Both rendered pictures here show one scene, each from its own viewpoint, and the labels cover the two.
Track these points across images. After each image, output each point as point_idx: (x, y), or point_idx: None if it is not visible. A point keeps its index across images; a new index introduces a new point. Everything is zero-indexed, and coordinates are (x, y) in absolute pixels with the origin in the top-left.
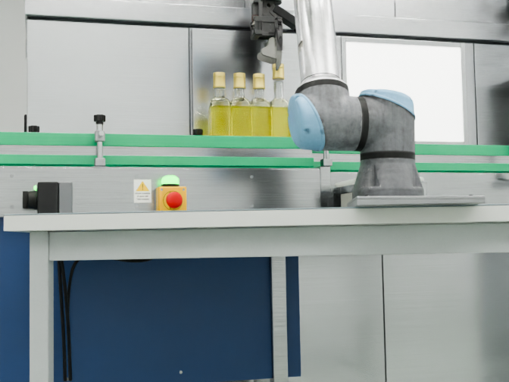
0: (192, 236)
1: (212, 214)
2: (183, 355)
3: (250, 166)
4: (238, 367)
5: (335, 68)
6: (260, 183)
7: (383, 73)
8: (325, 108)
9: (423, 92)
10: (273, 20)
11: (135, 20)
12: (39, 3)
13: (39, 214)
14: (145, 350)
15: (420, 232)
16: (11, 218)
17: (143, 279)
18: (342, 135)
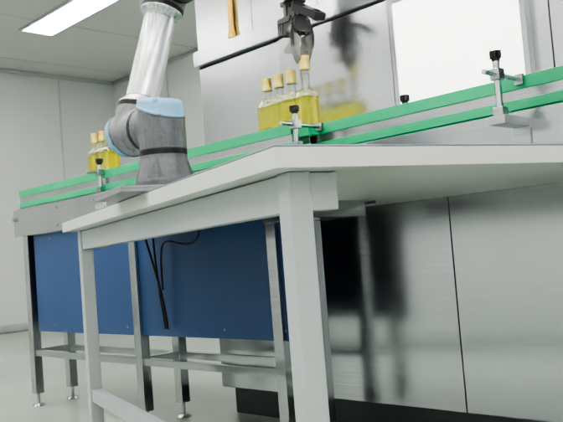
0: (104, 229)
1: (91, 214)
2: (224, 316)
3: None
4: (256, 329)
5: (136, 87)
6: None
7: (430, 24)
8: (112, 125)
9: (472, 31)
10: (288, 18)
11: (247, 48)
12: (199, 57)
13: (66, 221)
14: (205, 311)
15: (153, 218)
16: (63, 224)
17: (201, 257)
18: (122, 143)
